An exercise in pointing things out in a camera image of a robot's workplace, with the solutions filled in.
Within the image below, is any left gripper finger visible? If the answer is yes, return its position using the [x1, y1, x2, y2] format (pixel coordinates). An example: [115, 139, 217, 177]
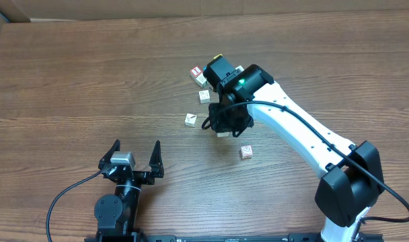
[149, 140, 163, 171]
[100, 139, 120, 165]

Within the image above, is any blue letter P block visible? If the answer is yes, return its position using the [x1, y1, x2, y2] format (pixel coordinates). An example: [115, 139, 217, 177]
[216, 132, 231, 137]

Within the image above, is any cream block red side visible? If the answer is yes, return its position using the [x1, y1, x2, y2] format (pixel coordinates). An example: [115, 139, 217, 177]
[239, 145, 253, 159]

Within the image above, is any cream block pencil picture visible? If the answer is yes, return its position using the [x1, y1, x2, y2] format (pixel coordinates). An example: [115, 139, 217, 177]
[184, 113, 197, 127]

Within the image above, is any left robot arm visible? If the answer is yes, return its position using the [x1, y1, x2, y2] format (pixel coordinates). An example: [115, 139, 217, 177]
[84, 140, 164, 242]

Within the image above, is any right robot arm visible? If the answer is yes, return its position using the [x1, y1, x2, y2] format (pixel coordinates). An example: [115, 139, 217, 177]
[202, 55, 384, 241]

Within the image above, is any cream block middle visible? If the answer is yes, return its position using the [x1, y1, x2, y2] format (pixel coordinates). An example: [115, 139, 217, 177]
[198, 90, 211, 104]

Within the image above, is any cream block green side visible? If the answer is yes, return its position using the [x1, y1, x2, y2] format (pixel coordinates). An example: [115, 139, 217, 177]
[195, 73, 208, 88]

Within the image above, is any cream block right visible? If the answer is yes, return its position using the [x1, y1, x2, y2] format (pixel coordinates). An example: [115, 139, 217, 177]
[235, 65, 244, 72]

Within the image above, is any red letter I block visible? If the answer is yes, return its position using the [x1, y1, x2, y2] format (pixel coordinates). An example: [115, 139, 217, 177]
[190, 66, 202, 80]

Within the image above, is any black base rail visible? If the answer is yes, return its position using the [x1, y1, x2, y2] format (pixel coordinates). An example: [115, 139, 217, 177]
[84, 233, 384, 242]

